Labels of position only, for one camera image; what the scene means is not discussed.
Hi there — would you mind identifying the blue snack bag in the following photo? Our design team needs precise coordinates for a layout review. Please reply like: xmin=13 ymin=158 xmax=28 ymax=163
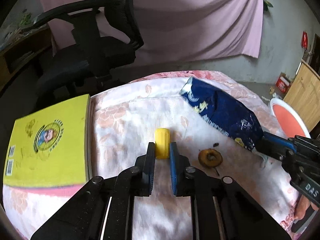
xmin=179 ymin=77 xmax=263 ymax=151

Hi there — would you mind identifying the yellow cylinder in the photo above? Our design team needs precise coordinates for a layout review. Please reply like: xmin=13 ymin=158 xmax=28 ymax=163
xmin=155 ymin=128 xmax=170 ymax=159

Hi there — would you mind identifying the red trash bucket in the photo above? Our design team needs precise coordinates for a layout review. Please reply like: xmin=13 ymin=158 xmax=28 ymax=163
xmin=269 ymin=98 xmax=311 ymax=138

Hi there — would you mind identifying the person's right hand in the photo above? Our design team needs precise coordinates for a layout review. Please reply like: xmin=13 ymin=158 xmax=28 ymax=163
xmin=294 ymin=195 xmax=318 ymax=220

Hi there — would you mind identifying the wooden cabinet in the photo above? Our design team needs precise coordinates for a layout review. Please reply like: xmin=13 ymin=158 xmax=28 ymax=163
xmin=284 ymin=60 xmax=320 ymax=132

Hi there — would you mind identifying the red cardboard box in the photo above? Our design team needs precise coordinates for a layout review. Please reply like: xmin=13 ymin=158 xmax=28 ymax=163
xmin=276 ymin=72 xmax=291 ymax=94

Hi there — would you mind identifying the yellow book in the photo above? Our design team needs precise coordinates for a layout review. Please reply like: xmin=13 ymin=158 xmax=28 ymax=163
xmin=3 ymin=94 xmax=91 ymax=188

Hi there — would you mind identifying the red hanging ornament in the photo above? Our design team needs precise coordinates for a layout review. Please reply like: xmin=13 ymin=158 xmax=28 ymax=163
xmin=301 ymin=31 xmax=308 ymax=50

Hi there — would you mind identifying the black office chair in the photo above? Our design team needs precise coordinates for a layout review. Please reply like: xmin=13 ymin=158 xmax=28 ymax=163
xmin=26 ymin=0 xmax=144 ymax=100

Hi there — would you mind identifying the pink hanging sheet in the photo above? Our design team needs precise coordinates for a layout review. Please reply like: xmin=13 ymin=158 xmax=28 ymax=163
xmin=37 ymin=0 xmax=265 ymax=65

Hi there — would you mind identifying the pile of papers on desk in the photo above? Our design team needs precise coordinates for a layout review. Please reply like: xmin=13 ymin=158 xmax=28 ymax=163
xmin=1 ymin=9 xmax=48 ymax=50

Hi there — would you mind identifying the brown fruit peel ring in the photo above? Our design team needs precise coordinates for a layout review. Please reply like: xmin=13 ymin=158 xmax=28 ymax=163
xmin=197 ymin=148 xmax=223 ymax=169

